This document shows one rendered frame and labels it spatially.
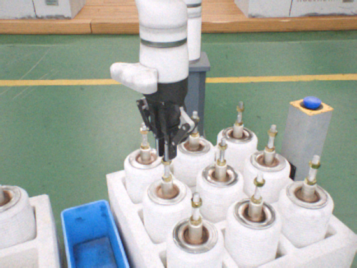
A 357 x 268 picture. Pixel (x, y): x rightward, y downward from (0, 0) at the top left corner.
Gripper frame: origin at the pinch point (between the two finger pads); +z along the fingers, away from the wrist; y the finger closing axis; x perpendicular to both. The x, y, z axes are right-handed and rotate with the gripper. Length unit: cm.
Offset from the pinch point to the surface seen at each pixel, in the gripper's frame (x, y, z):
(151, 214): 4.8, -0.9, 12.0
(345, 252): -20.0, -27.6, 19.3
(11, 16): -57, 223, 25
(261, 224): -5.9, -17.5, 9.7
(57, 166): -1, 56, 35
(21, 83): -21, 131, 35
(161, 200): 2.6, -1.4, 9.8
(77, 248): 11.2, 21.1, 34.8
